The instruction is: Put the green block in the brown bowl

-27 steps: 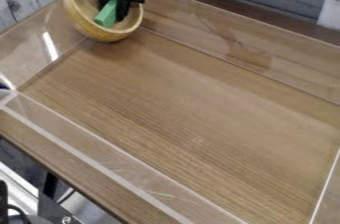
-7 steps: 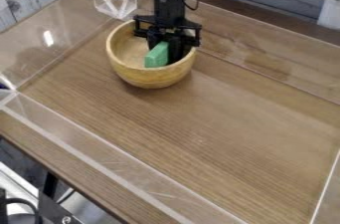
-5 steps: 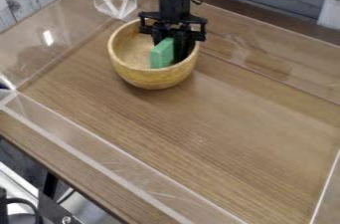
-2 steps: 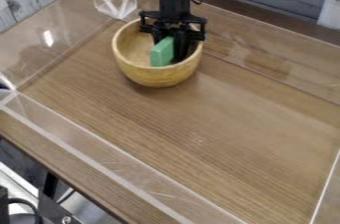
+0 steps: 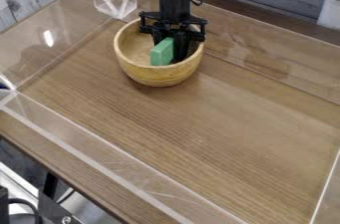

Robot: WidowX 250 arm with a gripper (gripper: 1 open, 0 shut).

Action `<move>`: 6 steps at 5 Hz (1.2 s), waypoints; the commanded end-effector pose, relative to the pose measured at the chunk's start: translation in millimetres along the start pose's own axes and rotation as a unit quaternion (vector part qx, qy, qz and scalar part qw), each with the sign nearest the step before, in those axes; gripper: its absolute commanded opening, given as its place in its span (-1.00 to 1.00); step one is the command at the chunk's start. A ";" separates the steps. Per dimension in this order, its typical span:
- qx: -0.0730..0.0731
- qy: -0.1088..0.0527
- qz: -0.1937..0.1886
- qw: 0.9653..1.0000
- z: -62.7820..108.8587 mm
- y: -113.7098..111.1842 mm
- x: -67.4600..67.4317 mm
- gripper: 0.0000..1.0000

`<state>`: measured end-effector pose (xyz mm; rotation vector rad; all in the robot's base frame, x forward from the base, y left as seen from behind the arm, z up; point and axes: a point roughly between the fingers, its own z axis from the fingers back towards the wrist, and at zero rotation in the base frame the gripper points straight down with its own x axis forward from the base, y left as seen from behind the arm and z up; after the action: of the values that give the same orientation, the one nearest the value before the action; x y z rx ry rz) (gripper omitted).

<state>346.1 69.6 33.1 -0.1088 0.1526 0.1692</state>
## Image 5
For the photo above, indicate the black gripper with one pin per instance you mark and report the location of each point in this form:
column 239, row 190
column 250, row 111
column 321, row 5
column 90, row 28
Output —
column 174, row 22

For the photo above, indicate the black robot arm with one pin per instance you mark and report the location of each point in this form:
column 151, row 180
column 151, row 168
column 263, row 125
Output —
column 174, row 22

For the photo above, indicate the clear acrylic tray wall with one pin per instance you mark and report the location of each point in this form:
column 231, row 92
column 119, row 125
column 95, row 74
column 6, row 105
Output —
column 231, row 148

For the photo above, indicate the brown wooden bowl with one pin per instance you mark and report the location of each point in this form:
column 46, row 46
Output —
column 133, row 47

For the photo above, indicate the black metal bracket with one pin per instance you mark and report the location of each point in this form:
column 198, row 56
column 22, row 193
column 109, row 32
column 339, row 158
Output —
column 53, row 213

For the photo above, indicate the green rectangular block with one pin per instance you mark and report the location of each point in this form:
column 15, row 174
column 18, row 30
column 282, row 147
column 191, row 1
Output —
column 162, row 52

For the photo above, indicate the black table leg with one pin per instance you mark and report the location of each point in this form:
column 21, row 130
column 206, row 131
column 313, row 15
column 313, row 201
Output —
column 51, row 185

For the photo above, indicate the white cylindrical container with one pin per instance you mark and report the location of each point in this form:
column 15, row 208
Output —
column 330, row 14

